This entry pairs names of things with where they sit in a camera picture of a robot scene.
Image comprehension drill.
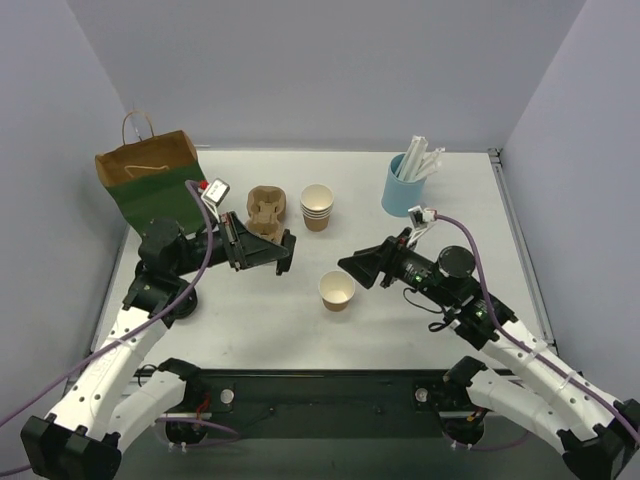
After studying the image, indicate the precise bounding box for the brown paper coffee cup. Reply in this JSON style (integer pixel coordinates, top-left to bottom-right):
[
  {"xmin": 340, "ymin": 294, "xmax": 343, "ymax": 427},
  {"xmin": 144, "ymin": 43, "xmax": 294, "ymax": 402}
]
[{"xmin": 318, "ymin": 271, "xmax": 355, "ymax": 312}]

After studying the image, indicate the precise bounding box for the green and brown paper bag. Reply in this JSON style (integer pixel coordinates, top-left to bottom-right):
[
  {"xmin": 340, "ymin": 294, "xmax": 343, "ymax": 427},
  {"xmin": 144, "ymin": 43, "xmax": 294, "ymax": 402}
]
[{"xmin": 95, "ymin": 130, "xmax": 206, "ymax": 234}]

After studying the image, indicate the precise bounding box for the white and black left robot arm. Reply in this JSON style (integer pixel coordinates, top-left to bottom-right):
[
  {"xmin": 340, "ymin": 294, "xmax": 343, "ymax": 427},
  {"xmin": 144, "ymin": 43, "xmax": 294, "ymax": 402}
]
[{"xmin": 21, "ymin": 212, "xmax": 296, "ymax": 479}]

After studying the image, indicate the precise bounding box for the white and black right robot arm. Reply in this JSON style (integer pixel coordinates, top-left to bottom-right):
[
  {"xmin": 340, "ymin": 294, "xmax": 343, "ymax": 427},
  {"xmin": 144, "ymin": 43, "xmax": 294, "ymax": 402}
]
[{"xmin": 338, "ymin": 231, "xmax": 639, "ymax": 479}]

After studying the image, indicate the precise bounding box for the light blue straw holder cup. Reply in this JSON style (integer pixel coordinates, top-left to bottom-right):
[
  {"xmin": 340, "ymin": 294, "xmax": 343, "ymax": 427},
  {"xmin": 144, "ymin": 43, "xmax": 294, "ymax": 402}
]
[{"xmin": 381, "ymin": 154, "xmax": 426, "ymax": 217}]

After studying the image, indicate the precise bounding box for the stack of brown paper cups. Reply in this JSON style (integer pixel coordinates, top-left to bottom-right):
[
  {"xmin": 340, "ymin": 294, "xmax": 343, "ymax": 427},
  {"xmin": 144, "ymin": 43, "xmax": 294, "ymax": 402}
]
[{"xmin": 300, "ymin": 184, "xmax": 334, "ymax": 232}]

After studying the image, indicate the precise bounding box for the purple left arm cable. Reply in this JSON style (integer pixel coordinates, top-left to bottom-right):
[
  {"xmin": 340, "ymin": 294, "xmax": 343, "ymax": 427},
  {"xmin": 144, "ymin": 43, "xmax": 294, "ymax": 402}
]
[{"xmin": 0, "ymin": 179, "xmax": 217, "ymax": 426}]

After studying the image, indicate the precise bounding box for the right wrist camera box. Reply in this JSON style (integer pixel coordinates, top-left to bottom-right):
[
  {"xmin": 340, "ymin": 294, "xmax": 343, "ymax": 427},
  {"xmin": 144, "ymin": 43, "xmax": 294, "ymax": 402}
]
[{"xmin": 408, "ymin": 205, "xmax": 437, "ymax": 232}]

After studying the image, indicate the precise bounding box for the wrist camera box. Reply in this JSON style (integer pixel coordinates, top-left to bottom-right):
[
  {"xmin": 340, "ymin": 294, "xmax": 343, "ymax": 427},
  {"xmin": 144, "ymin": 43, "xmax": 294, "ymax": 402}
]
[
  {"xmin": 408, "ymin": 205, "xmax": 437, "ymax": 232},
  {"xmin": 199, "ymin": 178, "xmax": 230, "ymax": 207}
]

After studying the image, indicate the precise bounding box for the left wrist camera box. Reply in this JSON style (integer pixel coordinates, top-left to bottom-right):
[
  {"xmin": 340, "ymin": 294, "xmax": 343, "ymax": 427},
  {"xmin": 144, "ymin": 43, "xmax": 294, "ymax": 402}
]
[{"xmin": 199, "ymin": 178, "xmax": 230, "ymax": 207}]

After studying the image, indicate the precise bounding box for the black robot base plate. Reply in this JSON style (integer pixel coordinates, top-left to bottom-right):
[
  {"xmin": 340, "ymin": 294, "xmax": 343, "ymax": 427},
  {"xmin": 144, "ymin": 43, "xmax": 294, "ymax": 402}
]
[{"xmin": 169, "ymin": 369, "xmax": 486, "ymax": 444}]

